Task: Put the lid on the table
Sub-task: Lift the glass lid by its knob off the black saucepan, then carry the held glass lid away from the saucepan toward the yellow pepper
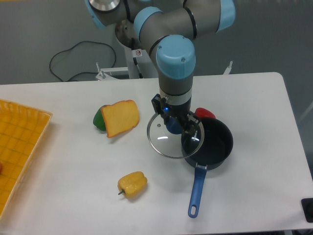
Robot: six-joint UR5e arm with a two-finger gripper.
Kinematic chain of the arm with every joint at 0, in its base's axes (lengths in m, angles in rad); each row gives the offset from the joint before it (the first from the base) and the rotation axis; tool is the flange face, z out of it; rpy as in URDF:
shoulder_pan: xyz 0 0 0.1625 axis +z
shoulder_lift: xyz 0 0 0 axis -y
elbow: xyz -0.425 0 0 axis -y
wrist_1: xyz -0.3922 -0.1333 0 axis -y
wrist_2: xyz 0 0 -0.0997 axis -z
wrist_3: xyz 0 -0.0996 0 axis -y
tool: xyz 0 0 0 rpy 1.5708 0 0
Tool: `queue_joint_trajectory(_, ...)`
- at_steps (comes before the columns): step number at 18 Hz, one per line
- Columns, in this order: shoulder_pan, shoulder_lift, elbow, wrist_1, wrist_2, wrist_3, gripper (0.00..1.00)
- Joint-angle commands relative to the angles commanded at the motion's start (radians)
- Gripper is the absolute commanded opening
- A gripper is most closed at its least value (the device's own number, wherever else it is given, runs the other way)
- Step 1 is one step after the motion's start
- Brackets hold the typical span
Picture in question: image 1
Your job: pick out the red bell pepper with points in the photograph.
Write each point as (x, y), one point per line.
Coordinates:
(204, 113)

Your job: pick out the black object table corner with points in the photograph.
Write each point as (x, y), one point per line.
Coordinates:
(307, 205)

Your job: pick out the toy bread slice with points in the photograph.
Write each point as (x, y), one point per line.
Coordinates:
(120, 117)

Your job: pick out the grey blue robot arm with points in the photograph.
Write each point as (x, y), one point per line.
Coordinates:
(168, 39)

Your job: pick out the yellow bell pepper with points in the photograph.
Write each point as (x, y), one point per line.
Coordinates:
(132, 184)

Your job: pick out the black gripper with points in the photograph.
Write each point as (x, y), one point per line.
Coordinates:
(181, 113)

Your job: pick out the glass lid blue knob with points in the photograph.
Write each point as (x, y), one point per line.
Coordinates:
(171, 141)

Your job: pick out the green bell pepper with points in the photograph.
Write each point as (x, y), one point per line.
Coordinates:
(98, 120)

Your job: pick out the dark saucepan blue handle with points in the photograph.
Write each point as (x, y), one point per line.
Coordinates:
(205, 152)

